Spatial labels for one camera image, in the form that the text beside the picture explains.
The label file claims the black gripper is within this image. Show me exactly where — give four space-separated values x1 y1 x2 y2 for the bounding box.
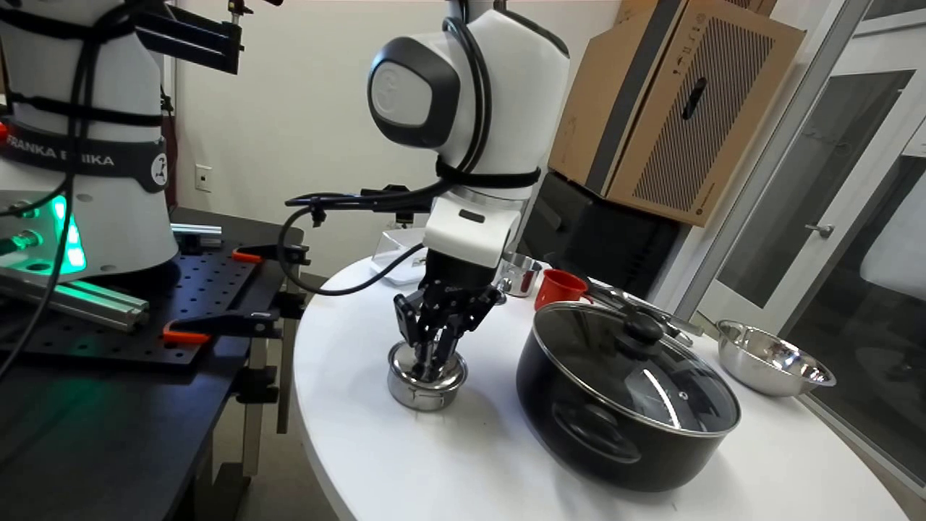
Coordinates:
393 251 504 377

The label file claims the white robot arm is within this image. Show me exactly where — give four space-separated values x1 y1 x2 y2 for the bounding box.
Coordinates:
0 0 570 369

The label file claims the small silver pot right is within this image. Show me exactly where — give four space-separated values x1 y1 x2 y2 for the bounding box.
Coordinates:
387 341 468 414

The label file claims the glass lid with black knob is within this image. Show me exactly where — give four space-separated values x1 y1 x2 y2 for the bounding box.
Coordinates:
533 301 740 438

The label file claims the large black cooking pot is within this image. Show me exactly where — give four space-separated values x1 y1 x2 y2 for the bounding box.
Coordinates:
515 301 740 493

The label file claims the red cup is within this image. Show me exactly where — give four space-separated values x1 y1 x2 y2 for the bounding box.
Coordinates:
535 270 588 306

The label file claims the large black equipment case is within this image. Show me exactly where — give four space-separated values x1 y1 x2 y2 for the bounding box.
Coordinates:
522 175 684 299

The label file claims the cardboard box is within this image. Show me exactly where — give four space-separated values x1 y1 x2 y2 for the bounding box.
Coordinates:
551 0 805 227

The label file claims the silver mixing bowl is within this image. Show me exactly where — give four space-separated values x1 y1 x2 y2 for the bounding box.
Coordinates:
714 318 837 396

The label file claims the black breadboard workbench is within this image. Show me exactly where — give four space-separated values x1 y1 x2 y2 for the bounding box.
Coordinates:
0 205 312 521

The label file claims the round white table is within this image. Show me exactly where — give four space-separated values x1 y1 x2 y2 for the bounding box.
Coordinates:
289 247 912 521

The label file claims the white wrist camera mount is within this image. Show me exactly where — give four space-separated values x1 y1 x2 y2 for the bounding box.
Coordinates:
422 194 526 286

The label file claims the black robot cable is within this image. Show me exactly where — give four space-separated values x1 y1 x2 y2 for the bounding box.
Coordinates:
274 185 447 299

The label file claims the orange handled clamp far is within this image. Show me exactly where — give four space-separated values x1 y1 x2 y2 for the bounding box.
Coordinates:
232 244 311 267

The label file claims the orange handled clamp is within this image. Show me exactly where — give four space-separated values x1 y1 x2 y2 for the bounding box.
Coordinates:
160 309 282 347
232 244 311 267

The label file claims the orange handled clamp near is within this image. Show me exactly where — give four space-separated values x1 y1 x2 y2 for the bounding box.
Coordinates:
160 309 282 347

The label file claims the glass door with handle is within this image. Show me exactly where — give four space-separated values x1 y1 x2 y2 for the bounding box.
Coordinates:
701 0 926 487

